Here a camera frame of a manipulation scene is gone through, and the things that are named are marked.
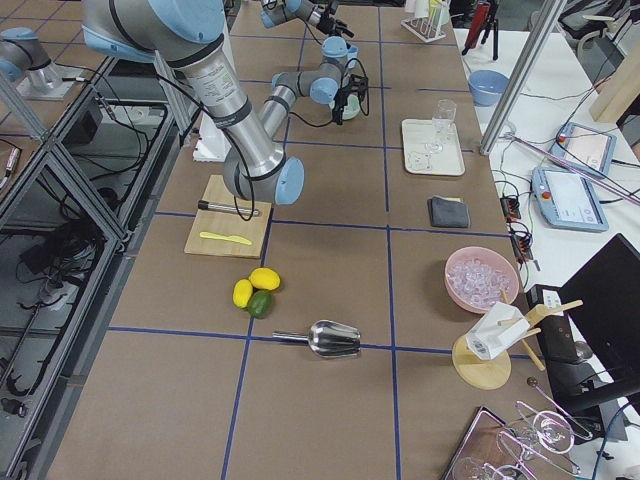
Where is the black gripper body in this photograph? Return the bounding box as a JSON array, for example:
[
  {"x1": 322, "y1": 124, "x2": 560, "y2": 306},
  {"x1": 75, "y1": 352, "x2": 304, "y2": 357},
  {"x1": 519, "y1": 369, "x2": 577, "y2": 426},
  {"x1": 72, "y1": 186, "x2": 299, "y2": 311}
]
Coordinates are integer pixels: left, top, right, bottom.
[
  {"x1": 316, "y1": 0, "x2": 345, "y2": 34},
  {"x1": 337, "y1": 74, "x2": 369, "y2": 106}
]

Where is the light green bowl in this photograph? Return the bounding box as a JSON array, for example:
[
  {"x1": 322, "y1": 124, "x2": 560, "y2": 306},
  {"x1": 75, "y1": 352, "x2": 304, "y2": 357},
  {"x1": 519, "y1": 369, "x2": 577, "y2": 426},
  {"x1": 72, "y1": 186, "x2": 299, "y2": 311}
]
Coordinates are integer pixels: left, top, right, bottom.
[{"x1": 343, "y1": 94, "x2": 361, "y2": 121}]

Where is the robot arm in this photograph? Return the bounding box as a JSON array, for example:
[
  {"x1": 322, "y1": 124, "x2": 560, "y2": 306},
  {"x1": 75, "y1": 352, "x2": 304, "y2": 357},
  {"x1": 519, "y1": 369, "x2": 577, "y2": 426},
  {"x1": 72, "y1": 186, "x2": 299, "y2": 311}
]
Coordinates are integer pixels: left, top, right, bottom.
[
  {"x1": 261, "y1": 0, "x2": 354, "y2": 38},
  {"x1": 82, "y1": 0, "x2": 358, "y2": 205}
]

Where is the blue bowl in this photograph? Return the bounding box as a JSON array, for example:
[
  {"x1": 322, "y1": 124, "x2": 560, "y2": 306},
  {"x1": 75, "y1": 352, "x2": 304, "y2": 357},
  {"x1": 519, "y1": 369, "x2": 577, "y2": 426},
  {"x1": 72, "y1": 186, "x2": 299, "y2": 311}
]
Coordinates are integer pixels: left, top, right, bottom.
[{"x1": 468, "y1": 70, "x2": 509, "y2": 107}]

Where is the pink bowl of ice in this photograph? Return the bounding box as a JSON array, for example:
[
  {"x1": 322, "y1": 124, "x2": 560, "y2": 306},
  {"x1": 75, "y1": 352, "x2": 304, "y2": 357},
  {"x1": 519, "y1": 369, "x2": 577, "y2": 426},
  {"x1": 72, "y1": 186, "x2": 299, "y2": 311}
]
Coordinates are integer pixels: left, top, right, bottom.
[{"x1": 444, "y1": 246, "x2": 520, "y2": 314}]

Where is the metal ice scoop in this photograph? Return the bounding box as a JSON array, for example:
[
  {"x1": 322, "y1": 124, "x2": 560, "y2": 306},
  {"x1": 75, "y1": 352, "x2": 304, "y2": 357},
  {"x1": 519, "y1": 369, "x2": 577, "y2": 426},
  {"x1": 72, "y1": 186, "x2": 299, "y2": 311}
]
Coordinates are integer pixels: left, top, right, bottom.
[{"x1": 272, "y1": 320, "x2": 361, "y2": 359}]

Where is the clear wine glass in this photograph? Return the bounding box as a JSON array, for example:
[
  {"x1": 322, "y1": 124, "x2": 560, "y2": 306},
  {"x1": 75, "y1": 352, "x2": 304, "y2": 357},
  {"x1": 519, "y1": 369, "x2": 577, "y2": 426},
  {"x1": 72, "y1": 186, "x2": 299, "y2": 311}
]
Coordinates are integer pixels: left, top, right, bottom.
[{"x1": 426, "y1": 99, "x2": 457, "y2": 154}]

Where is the cream bear tray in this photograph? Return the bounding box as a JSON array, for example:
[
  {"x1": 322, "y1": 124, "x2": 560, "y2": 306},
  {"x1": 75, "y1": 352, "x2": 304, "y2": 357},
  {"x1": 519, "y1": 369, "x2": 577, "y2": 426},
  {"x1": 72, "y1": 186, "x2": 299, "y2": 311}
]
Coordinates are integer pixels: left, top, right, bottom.
[{"x1": 401, "y1": 119, "x2": 465, "y2": 176}]

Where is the black tripod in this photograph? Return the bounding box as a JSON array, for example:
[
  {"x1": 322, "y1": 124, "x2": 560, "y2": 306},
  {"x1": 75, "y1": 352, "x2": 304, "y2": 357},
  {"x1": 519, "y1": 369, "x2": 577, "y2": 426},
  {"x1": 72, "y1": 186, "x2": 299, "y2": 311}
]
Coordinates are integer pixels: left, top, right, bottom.
[{"x1": 481, "y1": 11, "x2": 499, "y2": 61}]

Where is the wooden cutting board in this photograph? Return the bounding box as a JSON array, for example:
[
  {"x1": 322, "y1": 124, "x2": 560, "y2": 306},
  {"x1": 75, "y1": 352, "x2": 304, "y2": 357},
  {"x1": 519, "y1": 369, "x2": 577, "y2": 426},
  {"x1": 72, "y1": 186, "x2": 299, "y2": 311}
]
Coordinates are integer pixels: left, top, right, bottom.
[{"x1": 184, "y1": 175, "x2": 272, "y2": 258}]

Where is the yellow lemon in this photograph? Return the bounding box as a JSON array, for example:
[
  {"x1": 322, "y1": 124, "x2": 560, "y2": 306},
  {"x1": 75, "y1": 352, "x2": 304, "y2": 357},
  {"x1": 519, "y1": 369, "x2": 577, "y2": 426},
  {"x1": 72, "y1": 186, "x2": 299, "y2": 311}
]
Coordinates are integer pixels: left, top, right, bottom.
[
  {"x1": 248, "y1": 267, "x2": 281, "y2": 291},
  {"x1": 232, "y1": 278, "x2": 254, "y2": 309}
]

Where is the yellow plastic knife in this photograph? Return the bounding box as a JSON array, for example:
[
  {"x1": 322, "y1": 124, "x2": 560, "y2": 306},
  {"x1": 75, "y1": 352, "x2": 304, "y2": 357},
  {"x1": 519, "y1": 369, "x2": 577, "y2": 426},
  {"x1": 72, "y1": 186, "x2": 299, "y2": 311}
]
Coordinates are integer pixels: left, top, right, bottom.
[{"x1": 199, "y1": 231, "x2": 253, "y2": 246}]

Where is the green lime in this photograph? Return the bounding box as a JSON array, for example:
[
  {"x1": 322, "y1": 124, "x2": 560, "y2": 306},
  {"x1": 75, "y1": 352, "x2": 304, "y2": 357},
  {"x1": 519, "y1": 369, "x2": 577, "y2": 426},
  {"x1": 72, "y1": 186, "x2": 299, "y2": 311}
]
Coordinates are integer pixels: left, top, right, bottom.
[{"x1": 247, "y1": 290, "x2": 273, "y2": 318}]

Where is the far teach pendant tablet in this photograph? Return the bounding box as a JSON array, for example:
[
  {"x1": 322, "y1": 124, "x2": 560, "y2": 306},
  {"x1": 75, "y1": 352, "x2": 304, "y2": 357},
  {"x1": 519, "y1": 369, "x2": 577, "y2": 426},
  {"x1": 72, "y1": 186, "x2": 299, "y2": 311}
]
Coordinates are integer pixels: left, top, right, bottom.
[{"x1": 550, "y1": 122, "x2": 616, "y2": 178}]

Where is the teach pendant tablet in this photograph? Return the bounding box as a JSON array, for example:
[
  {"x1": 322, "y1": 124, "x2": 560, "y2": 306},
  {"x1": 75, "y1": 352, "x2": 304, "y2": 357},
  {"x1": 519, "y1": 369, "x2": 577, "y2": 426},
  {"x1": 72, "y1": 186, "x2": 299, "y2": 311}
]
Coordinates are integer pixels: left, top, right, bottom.
[
  {"x1": 531, "y1": 167, "x2": 609, "y2": 232},
  {"x1": 550, "y1": 122, "x2": 616, "y2": 178}
]

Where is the near teach pendant tablet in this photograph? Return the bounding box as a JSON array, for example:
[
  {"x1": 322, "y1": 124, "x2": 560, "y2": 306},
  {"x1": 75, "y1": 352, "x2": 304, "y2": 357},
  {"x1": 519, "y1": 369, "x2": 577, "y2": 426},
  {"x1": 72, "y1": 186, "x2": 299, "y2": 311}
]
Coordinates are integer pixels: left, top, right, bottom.
[{"x1": 531, "y1": 167, "x2": 609, "y2": 232}]

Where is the wooden mug tree stand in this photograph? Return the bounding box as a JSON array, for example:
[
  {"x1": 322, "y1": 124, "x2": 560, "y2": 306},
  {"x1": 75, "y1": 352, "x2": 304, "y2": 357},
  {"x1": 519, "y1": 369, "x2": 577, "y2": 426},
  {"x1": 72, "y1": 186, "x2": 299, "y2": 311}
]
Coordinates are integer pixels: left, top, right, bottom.
[{"x1": 452, "y1": 300, "x2": 583, "y2": 390}]

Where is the black monitor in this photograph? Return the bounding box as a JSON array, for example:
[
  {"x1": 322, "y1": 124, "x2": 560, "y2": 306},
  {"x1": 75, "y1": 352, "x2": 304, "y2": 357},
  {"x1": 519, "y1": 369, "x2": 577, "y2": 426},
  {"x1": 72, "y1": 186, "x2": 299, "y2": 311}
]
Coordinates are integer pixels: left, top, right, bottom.
[{"x1": 538, "y1": 233, "x2": 639, "y2": 413}]

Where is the glass rack tray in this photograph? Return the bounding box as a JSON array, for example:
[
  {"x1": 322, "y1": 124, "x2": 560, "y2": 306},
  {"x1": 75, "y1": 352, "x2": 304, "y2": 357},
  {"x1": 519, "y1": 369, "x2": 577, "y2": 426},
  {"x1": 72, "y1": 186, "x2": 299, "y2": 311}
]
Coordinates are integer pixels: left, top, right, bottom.
[{"x1": 442, "y1": 397, "x2": 594, "y2": 479}]

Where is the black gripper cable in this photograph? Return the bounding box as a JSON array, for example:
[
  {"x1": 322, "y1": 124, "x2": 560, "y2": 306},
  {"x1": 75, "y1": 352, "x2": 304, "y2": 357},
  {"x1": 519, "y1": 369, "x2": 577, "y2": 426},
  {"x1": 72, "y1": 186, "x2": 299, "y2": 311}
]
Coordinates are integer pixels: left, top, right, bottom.
[{"x1": 289, "y1": 57, "x2": 371, "y2": 129}]

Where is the white wire cup rack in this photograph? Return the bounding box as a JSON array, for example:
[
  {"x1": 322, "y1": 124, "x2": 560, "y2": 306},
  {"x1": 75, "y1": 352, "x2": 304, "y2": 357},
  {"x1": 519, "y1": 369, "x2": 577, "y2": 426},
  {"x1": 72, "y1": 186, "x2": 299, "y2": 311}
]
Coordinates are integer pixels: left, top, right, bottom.
[{"x1": 401, "y1": 0, "x2": 450, "y2": 43}]

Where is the metal handled knife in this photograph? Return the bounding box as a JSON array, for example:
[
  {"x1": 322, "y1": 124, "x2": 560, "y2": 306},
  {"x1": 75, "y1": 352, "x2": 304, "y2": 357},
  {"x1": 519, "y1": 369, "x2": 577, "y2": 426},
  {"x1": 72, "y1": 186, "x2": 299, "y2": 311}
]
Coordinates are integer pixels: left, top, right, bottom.
[{"x1": 197, "y1": 200, "x2": 261, "y2": 216}]

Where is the aluminium frame post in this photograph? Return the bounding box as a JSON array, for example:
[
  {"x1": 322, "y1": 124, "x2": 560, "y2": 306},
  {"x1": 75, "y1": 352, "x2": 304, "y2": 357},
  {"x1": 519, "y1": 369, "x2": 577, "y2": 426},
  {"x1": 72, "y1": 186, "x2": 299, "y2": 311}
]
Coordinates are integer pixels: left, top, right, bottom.
[{"x1": 479, "y1": 0, "x2": 566, "y2": 155}]

